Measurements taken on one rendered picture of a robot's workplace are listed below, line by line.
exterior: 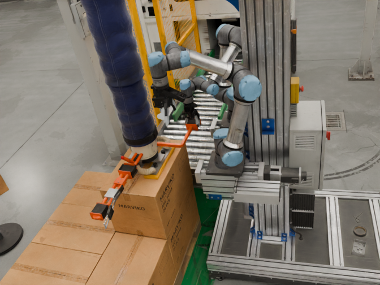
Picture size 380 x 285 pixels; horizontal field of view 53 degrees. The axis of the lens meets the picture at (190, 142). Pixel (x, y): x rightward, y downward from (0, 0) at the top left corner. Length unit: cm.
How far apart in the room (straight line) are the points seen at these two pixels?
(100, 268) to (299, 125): 155
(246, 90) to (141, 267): 132
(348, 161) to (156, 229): 219
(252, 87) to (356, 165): 227
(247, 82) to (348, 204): 170
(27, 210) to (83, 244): 151
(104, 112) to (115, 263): 186
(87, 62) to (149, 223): 183
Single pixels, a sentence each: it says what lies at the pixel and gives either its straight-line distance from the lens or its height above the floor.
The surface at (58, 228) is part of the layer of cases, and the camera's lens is 303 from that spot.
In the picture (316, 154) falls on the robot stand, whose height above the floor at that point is 105.
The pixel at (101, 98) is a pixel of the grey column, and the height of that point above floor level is 82.
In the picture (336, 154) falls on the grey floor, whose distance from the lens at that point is 412.
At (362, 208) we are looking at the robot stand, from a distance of 328.
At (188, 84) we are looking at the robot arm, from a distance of 248.
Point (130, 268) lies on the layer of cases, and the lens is 257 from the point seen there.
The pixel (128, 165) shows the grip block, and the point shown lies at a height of 109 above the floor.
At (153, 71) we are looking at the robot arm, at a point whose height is 180.
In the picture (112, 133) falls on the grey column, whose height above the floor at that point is 40.
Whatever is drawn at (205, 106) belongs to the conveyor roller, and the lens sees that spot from 394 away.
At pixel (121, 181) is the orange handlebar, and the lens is 232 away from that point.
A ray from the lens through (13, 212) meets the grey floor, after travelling 432.
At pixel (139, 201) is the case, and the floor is 89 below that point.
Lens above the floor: 252
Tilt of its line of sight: 35 degrees down
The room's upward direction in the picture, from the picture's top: 10 degrees counter-clockwise
